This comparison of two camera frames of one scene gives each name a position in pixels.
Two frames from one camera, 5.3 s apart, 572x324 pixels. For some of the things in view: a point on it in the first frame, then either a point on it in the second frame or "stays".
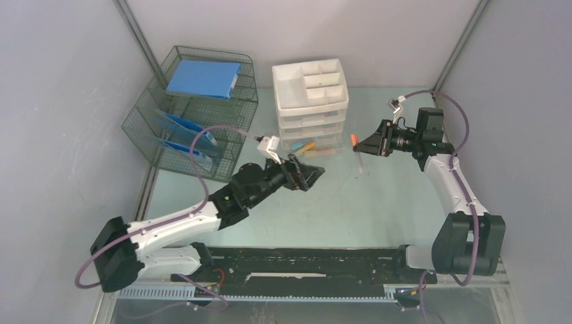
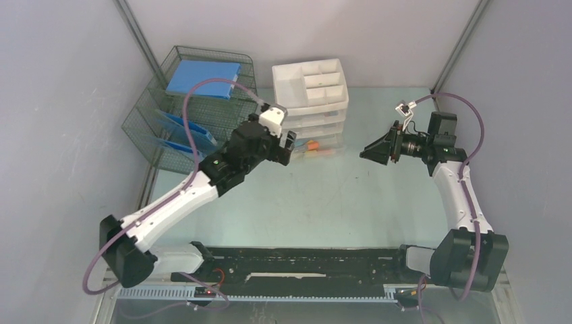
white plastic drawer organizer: (312, 99) stays
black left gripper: (297, 175) to (278, 153)
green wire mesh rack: (196, 113) stays
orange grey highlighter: (355, 140) to (313, 146)
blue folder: (215, 79) stays
